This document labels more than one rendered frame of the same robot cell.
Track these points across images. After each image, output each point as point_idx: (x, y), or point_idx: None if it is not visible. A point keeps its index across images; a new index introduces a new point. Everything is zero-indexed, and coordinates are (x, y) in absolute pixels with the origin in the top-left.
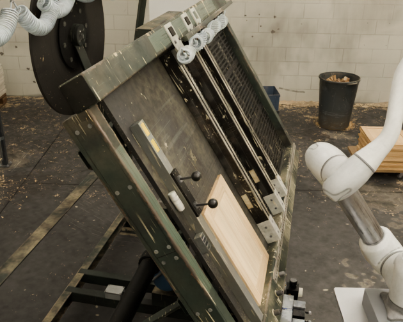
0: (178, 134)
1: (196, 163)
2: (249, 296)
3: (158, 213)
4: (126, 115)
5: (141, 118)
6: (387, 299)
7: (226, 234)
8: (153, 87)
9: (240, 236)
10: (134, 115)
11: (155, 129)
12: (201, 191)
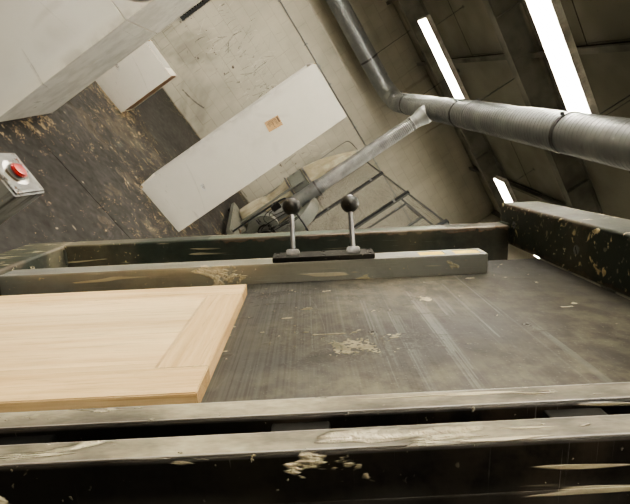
0: (443, 337)
1: (327, 346)
2: (65, 270)
3: (344, 230)
4: (503, 270)
5: (499, 284)
6: None
7: (142, 304)
8: None
9: (40, 337)
10: (505, 277)
11: (470, 294)
12: (267, 318)
